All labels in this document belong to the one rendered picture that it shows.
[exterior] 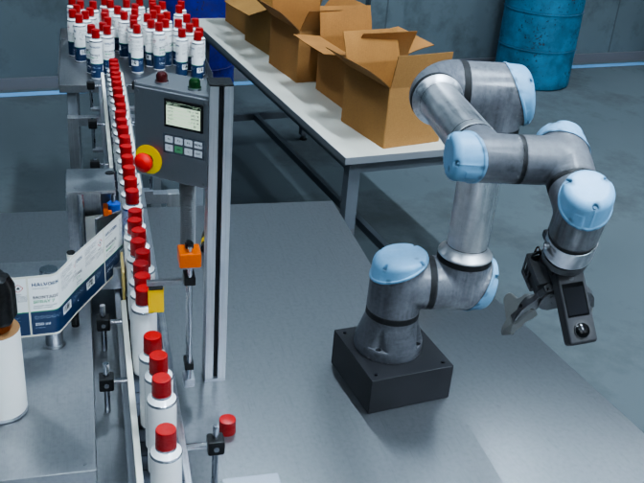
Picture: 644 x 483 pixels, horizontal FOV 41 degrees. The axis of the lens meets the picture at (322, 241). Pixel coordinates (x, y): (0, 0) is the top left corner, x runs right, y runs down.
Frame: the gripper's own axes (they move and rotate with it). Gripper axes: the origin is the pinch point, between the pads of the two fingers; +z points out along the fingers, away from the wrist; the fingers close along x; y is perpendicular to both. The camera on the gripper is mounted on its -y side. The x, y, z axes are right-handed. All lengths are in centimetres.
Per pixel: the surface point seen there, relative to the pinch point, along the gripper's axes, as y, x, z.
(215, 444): -3, 59, 14
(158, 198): 121, 70, 91
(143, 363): 15, 69, 12
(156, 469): -10, 68, 3
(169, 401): 3, 65, 7
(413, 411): 8.9, 17.6, 42.6
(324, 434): 5, 38, 37
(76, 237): 67, 86, 38
